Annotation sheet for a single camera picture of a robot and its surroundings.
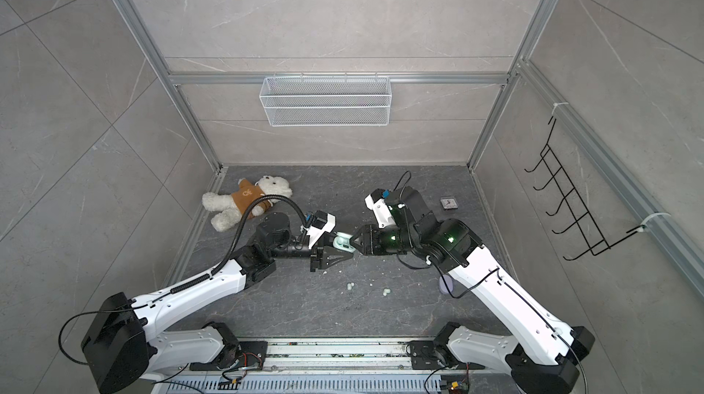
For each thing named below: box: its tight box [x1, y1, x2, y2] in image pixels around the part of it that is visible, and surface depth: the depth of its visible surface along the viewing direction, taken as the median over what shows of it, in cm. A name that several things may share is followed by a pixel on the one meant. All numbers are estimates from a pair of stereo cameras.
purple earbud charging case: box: [438, 273, 454, 295], surface depth 87 cm
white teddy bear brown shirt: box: [201, 175, 293, 232], surface depth 100 cm
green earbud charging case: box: [332, 231, 357, 253], surface depth 65 cm
